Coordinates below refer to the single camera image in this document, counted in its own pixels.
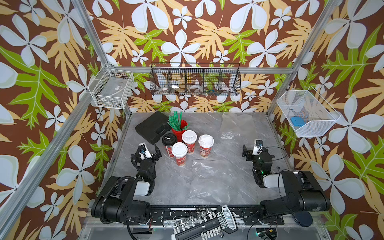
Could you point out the white lid cup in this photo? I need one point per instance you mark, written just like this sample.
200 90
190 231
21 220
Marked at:
206 143
179 151
189 137

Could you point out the clear plastic carrier bag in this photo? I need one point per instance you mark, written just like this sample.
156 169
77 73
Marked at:
219 182

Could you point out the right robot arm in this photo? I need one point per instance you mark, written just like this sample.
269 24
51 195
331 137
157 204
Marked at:
300 193

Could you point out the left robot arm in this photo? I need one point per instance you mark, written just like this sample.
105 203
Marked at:
116 203

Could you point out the black lid red cup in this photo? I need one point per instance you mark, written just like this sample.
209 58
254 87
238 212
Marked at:
168 141

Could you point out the black plastic case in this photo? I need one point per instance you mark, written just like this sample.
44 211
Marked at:
154 127

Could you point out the red straw holder cup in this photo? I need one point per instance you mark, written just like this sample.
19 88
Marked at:
178 134

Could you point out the clear plastic bag far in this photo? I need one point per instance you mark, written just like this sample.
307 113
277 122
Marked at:
241 126

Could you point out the green wrapped straws bundle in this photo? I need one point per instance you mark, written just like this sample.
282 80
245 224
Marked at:
175 121

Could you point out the blue object in basket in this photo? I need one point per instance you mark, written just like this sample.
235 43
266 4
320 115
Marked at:
297 122

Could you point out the socket wrench set tray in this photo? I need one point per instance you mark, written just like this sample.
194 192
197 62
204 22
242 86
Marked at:
205 225

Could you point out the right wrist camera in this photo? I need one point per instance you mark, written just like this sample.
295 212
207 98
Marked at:
258 147

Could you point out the black mounting rail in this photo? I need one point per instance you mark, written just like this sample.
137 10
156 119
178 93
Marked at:
167 215

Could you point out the white wire basket right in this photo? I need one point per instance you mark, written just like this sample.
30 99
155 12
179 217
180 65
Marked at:
320 116

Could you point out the white wire basket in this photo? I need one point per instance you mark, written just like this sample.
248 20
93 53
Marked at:
320 116
111 87

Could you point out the white wire basket left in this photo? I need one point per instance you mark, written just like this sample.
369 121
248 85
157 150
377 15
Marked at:
111 87

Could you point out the black wire basket centre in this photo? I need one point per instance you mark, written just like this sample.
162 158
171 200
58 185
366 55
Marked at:
209 79

